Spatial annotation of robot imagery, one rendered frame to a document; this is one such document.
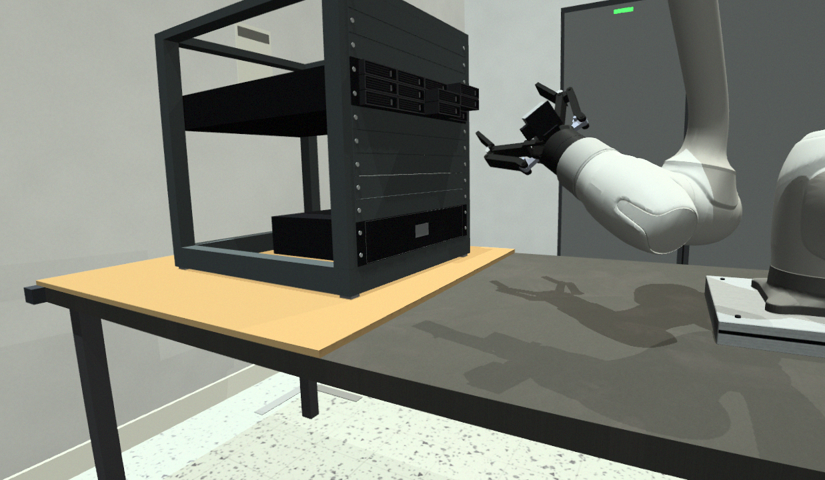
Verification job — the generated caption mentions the tan flat board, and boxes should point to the tan flat board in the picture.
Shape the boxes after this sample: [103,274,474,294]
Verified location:
[36,246,515,358]

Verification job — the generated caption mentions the black server rack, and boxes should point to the black server rack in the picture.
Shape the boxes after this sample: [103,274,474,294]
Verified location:
[155,0,470,300]

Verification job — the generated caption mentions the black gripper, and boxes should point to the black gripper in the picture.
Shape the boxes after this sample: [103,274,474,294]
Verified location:
[476,82,589,175]

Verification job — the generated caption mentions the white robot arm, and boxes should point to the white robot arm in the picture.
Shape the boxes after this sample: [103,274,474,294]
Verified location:
[520,0,825,317]

